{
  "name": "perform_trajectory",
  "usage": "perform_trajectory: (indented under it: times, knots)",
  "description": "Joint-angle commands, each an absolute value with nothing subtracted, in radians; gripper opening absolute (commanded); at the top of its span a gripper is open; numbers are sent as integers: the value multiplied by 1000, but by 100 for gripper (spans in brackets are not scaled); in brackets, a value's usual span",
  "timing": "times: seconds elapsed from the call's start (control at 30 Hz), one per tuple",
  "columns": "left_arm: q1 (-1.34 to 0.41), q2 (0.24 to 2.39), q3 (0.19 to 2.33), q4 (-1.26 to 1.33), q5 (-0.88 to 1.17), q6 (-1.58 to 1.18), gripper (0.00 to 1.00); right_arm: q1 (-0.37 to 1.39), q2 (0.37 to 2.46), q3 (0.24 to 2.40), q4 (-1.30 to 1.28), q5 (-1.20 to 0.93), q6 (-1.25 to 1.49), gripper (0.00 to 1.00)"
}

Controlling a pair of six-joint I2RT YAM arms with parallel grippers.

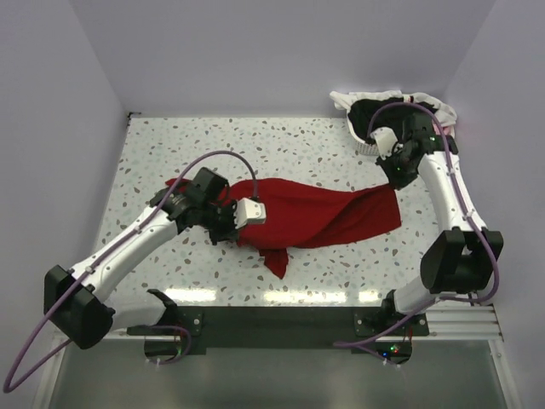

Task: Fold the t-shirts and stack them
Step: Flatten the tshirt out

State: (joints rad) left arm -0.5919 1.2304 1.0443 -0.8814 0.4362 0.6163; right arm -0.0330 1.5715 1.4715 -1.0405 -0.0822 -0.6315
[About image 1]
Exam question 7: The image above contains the red t shirt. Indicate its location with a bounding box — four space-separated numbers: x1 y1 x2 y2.
164 177 402 280

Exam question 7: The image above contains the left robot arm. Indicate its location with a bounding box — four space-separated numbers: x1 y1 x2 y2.
43 168 261 349

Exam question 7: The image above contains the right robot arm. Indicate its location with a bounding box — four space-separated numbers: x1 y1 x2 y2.
369 110 503 335

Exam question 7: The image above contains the white laundry basket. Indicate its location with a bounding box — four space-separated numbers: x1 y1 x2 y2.
346 103 435 155

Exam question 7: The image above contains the pink garment in basket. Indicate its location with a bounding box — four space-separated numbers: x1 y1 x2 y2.
433 124 456 137

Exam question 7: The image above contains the black garment in basket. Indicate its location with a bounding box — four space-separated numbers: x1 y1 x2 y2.
347 97 423 145

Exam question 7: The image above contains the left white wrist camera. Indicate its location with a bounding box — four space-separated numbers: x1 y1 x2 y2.
234 198 267 228

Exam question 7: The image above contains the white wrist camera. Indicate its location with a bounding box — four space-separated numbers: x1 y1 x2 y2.
234 198 267 228
370 127 401 159

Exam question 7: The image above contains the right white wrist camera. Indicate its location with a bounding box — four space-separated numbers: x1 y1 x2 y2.
370 127 401 159

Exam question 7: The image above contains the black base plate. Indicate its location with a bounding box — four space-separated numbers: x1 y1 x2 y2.
126 305 431 366

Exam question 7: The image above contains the aluminium frame rail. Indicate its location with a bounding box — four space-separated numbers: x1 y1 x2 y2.
54 302 506 342

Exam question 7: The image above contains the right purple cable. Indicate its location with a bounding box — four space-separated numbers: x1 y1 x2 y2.
334 101 500 354

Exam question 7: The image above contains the purple cable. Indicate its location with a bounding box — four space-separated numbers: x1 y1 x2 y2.
334 101 500 354
2 150 261 392

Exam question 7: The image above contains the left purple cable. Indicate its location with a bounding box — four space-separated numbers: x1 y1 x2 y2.
2 150 261 392

